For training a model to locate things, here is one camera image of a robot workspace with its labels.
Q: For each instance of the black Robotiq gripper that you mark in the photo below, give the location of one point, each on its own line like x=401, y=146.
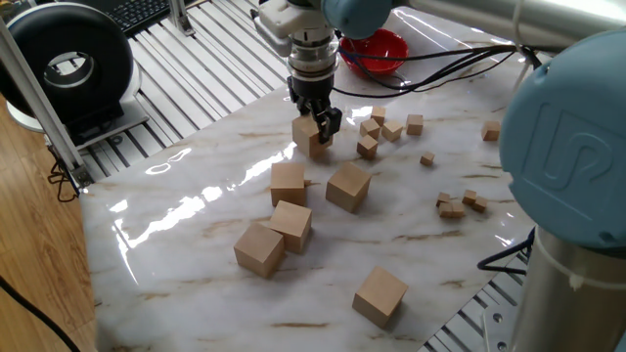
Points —
x=310, y=90

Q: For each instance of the large wooden cube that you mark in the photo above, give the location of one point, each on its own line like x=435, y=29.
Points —
x=258, y=250
x=288, y=185
x=379, y=297
x=292, y=227
x=348, y=188
x=305, y=139

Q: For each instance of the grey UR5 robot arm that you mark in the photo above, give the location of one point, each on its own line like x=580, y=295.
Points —
x=562, y=146

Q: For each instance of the medium wooden cube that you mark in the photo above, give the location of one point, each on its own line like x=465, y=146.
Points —
x=391, y=131
x=490, y=130
x=367, y=146
x=377, y=116
x=370, y=129
x=415, y=124

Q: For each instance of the red glossy bowl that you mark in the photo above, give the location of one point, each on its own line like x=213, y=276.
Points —
x=379, y=41

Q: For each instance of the small wooden cube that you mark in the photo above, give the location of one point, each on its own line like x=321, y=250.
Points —
x=445, y=210
x=427, y=158
x=479, y=204
x=458, y=210
x=443, y=198
x=469, y=196

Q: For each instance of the black computer keyboard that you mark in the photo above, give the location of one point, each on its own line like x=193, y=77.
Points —
x=142, y=12

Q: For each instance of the white marble pattern board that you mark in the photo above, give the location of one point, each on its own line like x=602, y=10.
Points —
x=195, y=293

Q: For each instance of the short aluminium bracket post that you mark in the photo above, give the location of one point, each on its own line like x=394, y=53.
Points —
x=181, y=17

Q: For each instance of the slanted aluminium frame post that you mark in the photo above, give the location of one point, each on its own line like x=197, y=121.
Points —
x=39, y=98

